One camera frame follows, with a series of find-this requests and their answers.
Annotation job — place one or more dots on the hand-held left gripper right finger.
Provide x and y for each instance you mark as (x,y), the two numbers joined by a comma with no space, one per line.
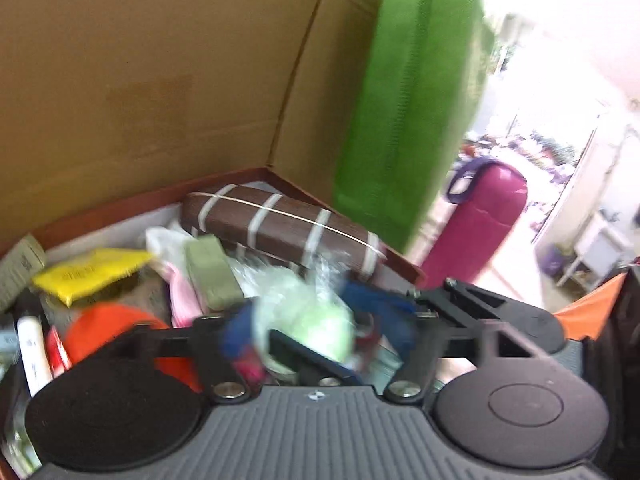
(389,310)

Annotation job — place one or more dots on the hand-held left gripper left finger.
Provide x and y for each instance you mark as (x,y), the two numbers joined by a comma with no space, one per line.
(234,336)

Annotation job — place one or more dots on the pale green ball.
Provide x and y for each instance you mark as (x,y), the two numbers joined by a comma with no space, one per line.
(310,316)

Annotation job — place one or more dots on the red-brown tray box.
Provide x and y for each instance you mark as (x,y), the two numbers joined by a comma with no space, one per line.
(125,210)

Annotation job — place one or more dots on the olive green block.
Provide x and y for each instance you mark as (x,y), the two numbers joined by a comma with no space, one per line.
(212,275)

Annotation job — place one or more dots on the pink soft item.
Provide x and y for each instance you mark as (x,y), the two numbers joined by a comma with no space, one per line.
(182,292)

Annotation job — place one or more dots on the white plastic bag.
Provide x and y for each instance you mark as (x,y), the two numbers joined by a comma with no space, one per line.
(165,245)

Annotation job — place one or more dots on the brown striped case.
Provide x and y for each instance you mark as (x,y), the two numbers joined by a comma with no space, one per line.
(280,230)

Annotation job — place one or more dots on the orange-red round lid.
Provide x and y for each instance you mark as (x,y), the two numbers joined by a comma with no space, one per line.
(110,322)

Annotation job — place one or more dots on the magenta suitcase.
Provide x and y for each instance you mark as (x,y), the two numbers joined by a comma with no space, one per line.
(480,220)

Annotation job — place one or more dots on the yellow packet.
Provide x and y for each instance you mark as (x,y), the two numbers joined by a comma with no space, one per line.
(85,275)

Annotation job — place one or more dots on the small red packet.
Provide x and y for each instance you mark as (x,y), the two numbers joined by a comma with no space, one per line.
(57,355)

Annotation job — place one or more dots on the green fabric bag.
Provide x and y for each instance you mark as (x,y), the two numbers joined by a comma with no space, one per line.
(400,110)

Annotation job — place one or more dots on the white tube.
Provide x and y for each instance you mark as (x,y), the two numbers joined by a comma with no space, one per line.
(32,352)

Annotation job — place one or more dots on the orange cloth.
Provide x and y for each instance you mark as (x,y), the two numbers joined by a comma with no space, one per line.
(595,310)

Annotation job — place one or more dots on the white stool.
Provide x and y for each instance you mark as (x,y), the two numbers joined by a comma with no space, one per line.
(605,250)

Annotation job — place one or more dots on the grey printed box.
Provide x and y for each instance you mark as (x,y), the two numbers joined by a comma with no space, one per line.
(17,270)

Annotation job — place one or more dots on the large cardboard box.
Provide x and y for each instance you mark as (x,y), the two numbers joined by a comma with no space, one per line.
(150,60)

